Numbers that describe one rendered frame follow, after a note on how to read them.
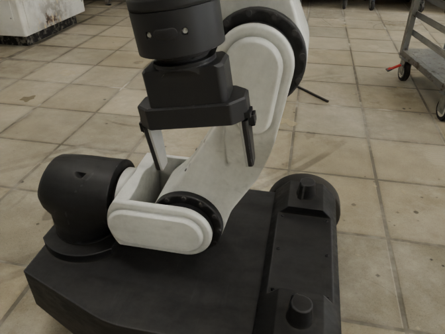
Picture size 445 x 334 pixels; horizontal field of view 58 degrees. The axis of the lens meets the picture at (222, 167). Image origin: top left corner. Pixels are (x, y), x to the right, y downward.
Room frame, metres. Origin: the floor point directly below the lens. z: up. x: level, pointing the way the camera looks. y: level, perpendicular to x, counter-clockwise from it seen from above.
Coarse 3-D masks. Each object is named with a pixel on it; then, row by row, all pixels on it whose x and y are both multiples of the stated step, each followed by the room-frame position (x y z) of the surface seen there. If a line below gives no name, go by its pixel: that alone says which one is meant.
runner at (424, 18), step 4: (420, 16) 2.08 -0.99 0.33; (424, 16) 2.04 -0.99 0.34; (424, 20) 2.03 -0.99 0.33; (428, 20) 1.99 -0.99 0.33; (432, 20) 1.95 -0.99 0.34; (428, 24) 1.98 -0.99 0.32; (432, 24) 1.94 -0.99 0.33; (436, 24) 1.91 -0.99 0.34; (440, 24) 1.87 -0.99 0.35; (436, 28) 1.89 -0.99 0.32; (440, 28) 1.86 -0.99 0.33; (444, 28) 1.82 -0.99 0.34; (444, 32) 1.81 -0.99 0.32
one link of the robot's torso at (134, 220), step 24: (144, 168) 0.68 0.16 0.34; (168, 168) 0.74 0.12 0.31; (120, 192) 0.61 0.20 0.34; (144, 192) 0.66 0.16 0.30; (120, 216) 0.57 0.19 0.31; (144, 216) 0.57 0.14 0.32; (168, 216) 0.56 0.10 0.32; (192, 216) 0.55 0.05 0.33; (120, 240) 0.59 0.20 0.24; (144, 240) 0.56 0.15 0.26; (168, 240) 0.56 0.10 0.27; (192, 240) 0.55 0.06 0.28
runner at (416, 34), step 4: (416, 32) 2.09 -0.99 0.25; (416, 36) 2.08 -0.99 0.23; (420, 36) 2.03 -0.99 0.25; (420, 40) 2.02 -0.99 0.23; (424, 40) 1.98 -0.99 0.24; (428, 40) 1.94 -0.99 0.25; (428, 44) 1.93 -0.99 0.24; (432, 44) 1.89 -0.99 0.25; (436, 44) 1.86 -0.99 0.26; (432, 48) 1.88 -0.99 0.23; (436, 48) 1.84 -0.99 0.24; (440, 48) 1.81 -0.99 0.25; (436, 52) 1.83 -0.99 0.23; (440, 52) 1.80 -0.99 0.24; (444, 52) 1.77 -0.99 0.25; (444, 56) 1.76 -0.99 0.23
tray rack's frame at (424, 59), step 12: (408, 24) 2.14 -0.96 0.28; (408, 36) 2.13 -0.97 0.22; (408, 48) 2.15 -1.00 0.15; (420, 48) 2.15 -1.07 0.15; (444, 48) 2.15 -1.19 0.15; (408, 60) 2.03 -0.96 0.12; (420, 60) 1.96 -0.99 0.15; (432, 60) 1.96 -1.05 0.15; (444, 60) 1.96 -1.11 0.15; (432, 72) 1.79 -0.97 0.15; (444, 72) 1.79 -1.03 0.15; (444, 84) 1.64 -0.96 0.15; (444, 96) 1.58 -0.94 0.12
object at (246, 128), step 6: (252, 114) 0.39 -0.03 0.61; (246, 120) 0.38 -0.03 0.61; (252, 120) 0.38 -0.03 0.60; (240, 126) 0.38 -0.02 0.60; (246, 126) 0.38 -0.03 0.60; (240, 132) 0.38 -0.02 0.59; (246, 132) 0.38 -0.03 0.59; (252, 132) 0.40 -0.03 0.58; (246, 138) 0.38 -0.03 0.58; (252, 138) 0.40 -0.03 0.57; (246, 144) 0.38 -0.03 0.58; (252, 144) 0.39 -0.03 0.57; (246, 150) 0.38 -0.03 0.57; (252, 150) 0.39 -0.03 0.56; (246, 156) 0.38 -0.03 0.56; (252, 156) 0.38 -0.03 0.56; (246, 162) 0.38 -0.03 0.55; (252, 162) 0.38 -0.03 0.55
